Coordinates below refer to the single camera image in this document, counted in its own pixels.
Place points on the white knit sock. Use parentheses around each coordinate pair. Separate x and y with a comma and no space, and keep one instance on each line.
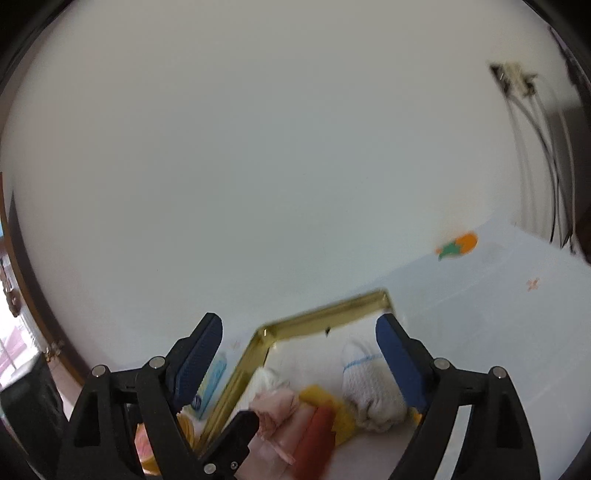
(369,392)

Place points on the yellow patterned tissue pack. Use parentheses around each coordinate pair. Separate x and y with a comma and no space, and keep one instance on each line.
(212,383)

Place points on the round gold tin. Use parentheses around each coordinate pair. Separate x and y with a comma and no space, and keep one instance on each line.
(147,447)

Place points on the yellow cloth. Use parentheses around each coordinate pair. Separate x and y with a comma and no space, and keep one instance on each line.
(344,415)

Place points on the rectangular gold tin box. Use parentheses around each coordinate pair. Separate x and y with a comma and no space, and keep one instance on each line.
(240,378)

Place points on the metal door hinge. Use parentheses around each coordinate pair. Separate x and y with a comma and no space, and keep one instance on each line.
(53,350)

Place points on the wall socket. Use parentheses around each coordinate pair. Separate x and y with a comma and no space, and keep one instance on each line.
(498,76)

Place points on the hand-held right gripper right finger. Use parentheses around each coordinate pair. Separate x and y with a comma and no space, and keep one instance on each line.
(397,364)

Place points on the white plug adapter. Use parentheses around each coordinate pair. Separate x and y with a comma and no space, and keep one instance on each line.
(519,76)

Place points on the pale pink cloth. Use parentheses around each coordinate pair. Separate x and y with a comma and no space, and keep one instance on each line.
(277,410)

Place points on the red cloth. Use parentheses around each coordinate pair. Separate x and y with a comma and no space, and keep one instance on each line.
(316,443)

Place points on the wooden door frame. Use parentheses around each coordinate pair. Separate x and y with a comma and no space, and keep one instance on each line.
(41,314)

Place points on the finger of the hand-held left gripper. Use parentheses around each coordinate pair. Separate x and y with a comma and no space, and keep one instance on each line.
(235,438)

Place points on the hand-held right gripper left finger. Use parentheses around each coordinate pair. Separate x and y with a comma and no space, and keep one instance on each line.
(198,360)

